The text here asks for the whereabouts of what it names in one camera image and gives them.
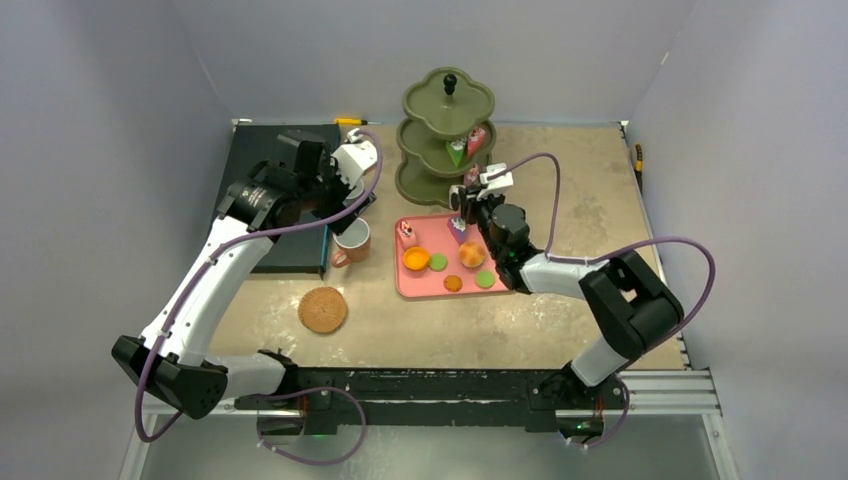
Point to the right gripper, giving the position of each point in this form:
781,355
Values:
468,201

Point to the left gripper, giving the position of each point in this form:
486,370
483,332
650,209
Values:
342,189

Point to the white roll cake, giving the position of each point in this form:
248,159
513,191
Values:
457,228

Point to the pink cream cake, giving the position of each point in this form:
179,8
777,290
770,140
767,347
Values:
471,177

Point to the purple green cake slice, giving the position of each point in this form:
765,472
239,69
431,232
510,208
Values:
456,150

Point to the pink serving tray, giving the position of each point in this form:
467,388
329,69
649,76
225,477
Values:
433,235

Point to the pink triangle cake slice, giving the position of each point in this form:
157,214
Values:
475,140

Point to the green three-tier stand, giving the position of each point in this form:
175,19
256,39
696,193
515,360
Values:
445,105

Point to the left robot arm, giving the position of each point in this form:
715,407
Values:
304,187

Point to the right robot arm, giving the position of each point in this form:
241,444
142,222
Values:
632,307

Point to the grey mug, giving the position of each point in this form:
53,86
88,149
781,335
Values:
355,193

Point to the round bread bun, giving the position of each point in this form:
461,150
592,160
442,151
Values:
472,254

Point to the pink mug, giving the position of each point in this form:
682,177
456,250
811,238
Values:
353,245

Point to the green macaron near tart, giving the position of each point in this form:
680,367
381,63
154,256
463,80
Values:
437,262

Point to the yellow screwdriver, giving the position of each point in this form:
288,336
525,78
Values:
342,121

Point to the green macaron lower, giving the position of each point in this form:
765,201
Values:
485,279

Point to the dark blue flat box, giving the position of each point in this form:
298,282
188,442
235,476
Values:
302,252

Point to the pink strawberry roll cake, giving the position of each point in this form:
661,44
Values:
406,235

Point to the chocolate chip cookie lower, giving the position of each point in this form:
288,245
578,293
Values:
452,283

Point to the orange egg tart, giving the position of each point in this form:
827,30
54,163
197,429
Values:
416,258

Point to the woven rattan coaster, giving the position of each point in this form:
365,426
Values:
322,310

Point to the yellow black tool right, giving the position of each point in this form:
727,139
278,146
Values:
638,166

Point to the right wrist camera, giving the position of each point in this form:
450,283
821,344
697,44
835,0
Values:
495,180

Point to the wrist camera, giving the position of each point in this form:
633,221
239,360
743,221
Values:
495,180
355,157

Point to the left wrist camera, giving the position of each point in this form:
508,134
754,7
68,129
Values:
355,157

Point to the black base frame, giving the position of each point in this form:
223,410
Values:
536,400

